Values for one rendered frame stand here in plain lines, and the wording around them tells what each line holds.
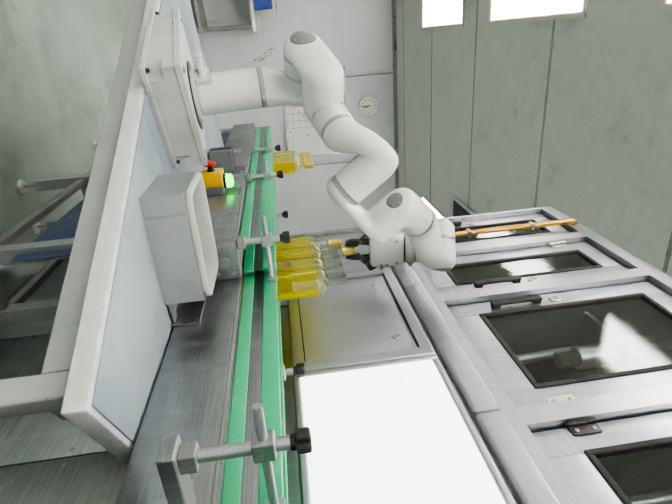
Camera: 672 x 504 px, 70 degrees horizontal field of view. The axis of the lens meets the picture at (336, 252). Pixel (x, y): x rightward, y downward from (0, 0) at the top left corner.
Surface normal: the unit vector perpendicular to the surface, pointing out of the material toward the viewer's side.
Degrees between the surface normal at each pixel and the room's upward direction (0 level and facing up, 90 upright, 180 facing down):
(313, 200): 90
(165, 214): 90
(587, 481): 90
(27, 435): 90
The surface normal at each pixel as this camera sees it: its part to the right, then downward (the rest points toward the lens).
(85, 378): 0.00, -0.62
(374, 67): 0.12, 0.40
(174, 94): 0.15, 0.78
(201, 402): -0.07, -0.91
